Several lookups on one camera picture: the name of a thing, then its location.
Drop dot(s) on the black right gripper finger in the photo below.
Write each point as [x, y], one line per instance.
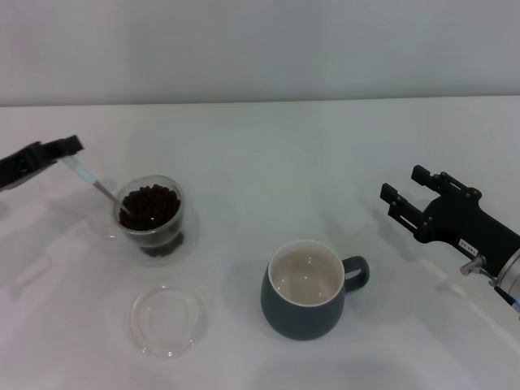
[408, 217]
[451, 185]

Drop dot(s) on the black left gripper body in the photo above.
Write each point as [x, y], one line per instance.
[12, 172]

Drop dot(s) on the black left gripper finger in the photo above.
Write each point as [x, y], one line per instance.
[61, 152]
[57, 142]

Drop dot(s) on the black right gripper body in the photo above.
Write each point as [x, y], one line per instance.
[459, 223]

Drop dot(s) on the dark blue ceramic mug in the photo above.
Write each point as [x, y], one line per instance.
[292, 317]

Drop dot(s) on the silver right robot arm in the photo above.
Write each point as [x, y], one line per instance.
[512, 276]

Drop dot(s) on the roasted coffee beans pile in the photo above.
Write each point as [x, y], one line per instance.
[154, 207]

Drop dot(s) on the clear glass saucer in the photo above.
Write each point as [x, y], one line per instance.
[193, 227]

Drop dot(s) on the clear glass lid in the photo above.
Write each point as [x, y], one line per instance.
[162, 341]

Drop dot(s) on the clear double-wall glass cup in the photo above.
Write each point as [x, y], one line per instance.
[170, 231]

